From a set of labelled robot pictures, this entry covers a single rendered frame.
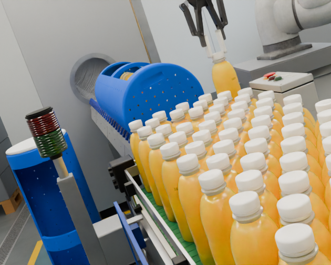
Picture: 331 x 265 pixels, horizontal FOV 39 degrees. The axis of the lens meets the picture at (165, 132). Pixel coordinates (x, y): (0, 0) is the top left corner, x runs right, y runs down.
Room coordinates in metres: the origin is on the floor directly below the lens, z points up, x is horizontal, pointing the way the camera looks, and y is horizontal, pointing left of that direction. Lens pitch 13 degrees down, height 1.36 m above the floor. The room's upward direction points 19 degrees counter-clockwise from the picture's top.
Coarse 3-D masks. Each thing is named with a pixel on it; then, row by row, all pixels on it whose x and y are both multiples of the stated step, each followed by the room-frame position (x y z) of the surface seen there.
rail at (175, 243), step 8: (128, 176) 1.27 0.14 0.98; (136, 184) 1.18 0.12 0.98; (144, 200) 1.05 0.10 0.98; (152, 208) 0.98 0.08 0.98; (152, 216) 1.00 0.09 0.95; (160, 216) 0.92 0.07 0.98; (160, 224) 0.90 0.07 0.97; (168, 232) 0.83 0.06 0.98; (176, 240) 0.79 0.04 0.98; (176, 248) 0.79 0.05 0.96; (184, 256) 0.72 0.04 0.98; (192, 264) 0.69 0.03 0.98
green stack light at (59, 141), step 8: (40, 136) 1.00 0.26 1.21; (48, 136) 1.00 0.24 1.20; (56, 136) 1.00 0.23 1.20; (40, 144) 1.00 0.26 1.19; (48, 144) 0.99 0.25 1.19; (56, 144) 1.00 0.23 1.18; (64, 144) 1.02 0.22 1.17; (40, 152) 1.01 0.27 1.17; (48, 152) 1.00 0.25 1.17; (56, 152) 1.00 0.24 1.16
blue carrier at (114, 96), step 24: (120, 72) 1.90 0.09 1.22; (144, 72) 1.51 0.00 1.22; (168, 72) 1.52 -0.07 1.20; (96, 96) 2.29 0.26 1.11; (120, 96) 1.55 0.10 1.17; (144, 96) 1.50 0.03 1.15; (168, 96) 1.51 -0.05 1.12; (192, 96) 1.53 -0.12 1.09; (120, 120) 1.60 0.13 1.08; (144, 120) 1.50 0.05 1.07
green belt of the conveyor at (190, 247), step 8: (136, 192) 1.35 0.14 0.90; (144, 192) 1.33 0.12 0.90; (152, 200) 1.24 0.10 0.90; (160, 208) 1.16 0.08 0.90; (168, 224) 1.05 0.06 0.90; (176, 224) 1.04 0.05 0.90; (176, 232) 0.99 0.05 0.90; (168, 240) 0.97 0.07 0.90; (184, 240) 0.94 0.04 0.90; (184, 248) 0.91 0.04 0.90; (192, 248) 0.89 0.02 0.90; (192, 256) 0.86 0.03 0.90; (200, 264) 0.82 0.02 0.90
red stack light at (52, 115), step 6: (48, 114) 1.00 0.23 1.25; (54, 114) 1.02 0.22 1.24; (30, 120) 1.00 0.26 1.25; (36, 120) 1.00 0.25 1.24; (42, 120) 1.00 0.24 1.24; (48, 120) 1.00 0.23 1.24; (54, 120) 1.01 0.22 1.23; (30, 126) 1.00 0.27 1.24; (36, 126) 1.00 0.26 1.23; (42, 126) 1.00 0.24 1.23; (48, 126) 1.00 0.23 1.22; (54, 126) 1.01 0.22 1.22; (36, 132) 1.00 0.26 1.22; (42, 132) 1.00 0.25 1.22; (48, 132) 1.00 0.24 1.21
